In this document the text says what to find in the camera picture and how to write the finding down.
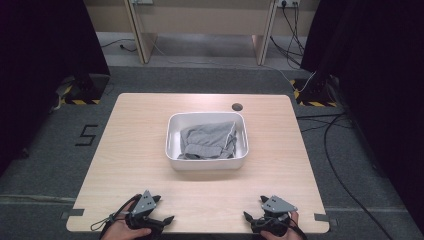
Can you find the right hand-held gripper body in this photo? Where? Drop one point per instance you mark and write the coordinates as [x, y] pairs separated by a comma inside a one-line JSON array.
[[278, 205]]

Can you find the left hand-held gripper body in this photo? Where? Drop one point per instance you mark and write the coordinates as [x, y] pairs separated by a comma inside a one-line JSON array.
[[144, 203]]

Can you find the white plastic bin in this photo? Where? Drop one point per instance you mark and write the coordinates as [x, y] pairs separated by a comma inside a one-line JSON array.
[[173, 143]]

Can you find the grey pants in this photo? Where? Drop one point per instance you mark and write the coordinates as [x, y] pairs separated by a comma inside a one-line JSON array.
[[206, 140]]

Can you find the person's right hand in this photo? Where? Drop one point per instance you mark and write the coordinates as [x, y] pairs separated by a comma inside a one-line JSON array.
[[290, 235]]

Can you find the person's left hand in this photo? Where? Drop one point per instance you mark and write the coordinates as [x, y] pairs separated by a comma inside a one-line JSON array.
[[120, 231]]

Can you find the black tape strip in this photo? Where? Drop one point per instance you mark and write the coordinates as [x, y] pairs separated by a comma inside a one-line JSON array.
[[325, 218], [71, 213]]

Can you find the black stand base striped tape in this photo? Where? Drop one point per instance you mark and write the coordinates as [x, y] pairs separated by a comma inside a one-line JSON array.
[[86, 91], [315, 93]]

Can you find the black curtain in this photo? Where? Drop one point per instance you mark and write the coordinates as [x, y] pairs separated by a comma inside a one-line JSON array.
[[383, 66], [40, 50]]

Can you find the light wooden desk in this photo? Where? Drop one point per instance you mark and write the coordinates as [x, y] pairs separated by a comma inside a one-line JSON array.
[[203, 16]]

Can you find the white wall socket with plugs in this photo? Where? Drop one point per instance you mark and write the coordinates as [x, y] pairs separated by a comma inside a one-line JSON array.
[[289, 2]]

